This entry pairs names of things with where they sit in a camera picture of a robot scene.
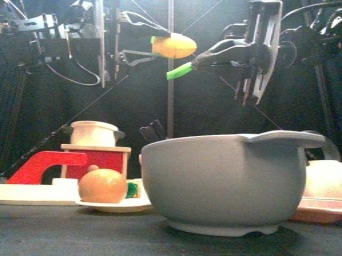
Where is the small green toy piece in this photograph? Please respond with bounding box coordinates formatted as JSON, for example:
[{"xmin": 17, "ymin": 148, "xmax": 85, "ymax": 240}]
[{"xmin": 125, "ymin": 181, "xmax": 142, "ymax": 200}]

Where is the small white plate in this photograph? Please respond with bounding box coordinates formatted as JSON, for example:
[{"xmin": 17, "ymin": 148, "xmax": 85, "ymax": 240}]
[{"xmin": 74, "ymin": 178, "xmax": 156, "ymax": 214}]

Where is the vertical metal pole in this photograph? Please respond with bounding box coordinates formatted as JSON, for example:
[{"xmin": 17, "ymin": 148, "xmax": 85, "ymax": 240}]
[{"xmin": 166, "ymin": 0, "xmax": 177, "ymax": 140}]

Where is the white toy mixer cup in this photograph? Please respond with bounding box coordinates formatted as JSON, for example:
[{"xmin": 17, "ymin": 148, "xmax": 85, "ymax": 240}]
[{"xmin": 62, "ymin": 120, "xmax": 127, "ymax": 148}]

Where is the black toy utensil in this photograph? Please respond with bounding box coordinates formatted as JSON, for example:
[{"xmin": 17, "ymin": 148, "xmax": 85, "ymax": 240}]
[{"xmin": 138, "ymin": 119, "xmax": 169, "ymax": 144}]

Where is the yellow toy corn cob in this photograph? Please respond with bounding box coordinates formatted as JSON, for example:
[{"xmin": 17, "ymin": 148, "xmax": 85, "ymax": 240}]
[{"xmin": 150, "ymin": 32, "xmax": 198, "ymax": 60}]

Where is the green toy corn husk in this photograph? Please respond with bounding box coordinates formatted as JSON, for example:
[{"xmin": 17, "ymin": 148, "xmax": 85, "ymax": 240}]
[{"xmin": 166, "ymin": 61, "xmax": 197, "ymax": 81}]

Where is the red and white toy juicer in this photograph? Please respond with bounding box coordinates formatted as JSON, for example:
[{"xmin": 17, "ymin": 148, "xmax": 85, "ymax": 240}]
[{"xmin": 0, "ymin": 143, "xmax": 134, "ymax": 206}]

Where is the grey mixing bowl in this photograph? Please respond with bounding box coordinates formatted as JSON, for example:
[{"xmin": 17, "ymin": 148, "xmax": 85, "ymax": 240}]
[{"xmin": 141, "ymin": 129, "xmax": 328, "ymax": 238}]

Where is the cream toy food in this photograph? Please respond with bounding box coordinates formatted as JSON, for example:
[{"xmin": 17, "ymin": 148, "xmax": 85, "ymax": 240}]
[{"xmin": 304, "ymin": 159, "xmax": 342, "ymax": 200}]

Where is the grey cable loop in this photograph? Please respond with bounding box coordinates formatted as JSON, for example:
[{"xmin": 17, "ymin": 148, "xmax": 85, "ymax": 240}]
[{"xmin": 45, "ymin": 33, "xmax": 103, "ymax": 88}]

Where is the orange toy fruit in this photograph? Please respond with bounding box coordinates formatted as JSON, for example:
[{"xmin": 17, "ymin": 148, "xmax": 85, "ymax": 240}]
[{"xmin": 78, "ymin": 164, "xmax": 130, "ymax": 204}]

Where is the pink plate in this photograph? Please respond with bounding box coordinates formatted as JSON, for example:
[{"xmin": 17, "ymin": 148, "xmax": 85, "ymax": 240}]
[{"xmin": 290, "ymin": 196, "xmax": 342, "ymax": 225}]

